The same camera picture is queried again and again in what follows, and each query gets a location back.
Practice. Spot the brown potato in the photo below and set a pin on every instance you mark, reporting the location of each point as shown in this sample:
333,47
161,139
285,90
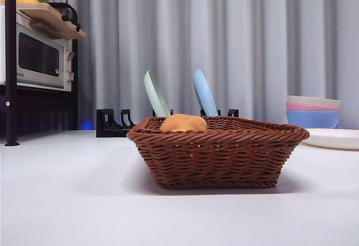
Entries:
183,123

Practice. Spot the brown wicker basket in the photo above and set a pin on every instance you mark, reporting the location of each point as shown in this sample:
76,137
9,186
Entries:
218,159

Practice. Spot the pale green plate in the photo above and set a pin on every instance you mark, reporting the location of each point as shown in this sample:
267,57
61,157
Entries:
157,97

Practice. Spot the pale blue plate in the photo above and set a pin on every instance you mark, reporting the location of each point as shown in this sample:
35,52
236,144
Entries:
204,94

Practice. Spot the black dish rack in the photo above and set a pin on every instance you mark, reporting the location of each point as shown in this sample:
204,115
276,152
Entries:
112,129

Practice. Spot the grey curtain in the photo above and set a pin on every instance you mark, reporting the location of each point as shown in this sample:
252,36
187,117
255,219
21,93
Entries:
252,47

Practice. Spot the white toaster oven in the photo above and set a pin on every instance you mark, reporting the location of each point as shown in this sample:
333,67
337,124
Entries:
63,69

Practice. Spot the pink bowl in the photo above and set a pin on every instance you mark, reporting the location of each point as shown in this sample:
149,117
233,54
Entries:
311,107

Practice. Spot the cream bowl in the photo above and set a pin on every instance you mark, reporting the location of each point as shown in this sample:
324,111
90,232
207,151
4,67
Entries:
314,100

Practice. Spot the white flat plate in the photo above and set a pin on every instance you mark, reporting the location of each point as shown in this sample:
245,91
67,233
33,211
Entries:
333,139

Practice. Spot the wooden cutting board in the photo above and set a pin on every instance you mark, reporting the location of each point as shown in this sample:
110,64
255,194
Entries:
47,19

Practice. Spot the black metal shelf frame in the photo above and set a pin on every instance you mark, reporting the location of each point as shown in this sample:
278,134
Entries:
10,61

